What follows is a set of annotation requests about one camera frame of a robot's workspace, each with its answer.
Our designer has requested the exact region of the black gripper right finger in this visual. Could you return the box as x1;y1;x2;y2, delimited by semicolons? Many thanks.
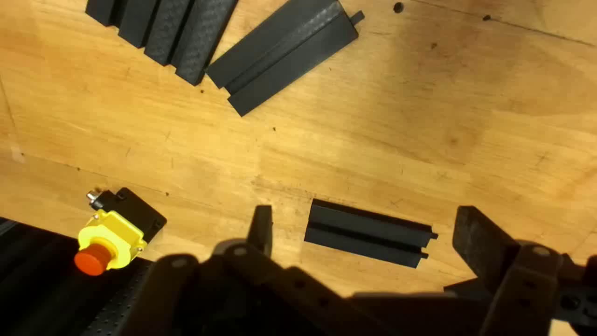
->
452;206;597;336

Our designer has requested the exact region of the yellow emergency stop button box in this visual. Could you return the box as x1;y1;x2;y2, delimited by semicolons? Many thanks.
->
74;185;171;279

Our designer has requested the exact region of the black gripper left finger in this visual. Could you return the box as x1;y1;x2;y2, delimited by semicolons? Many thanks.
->
124;204;351;336

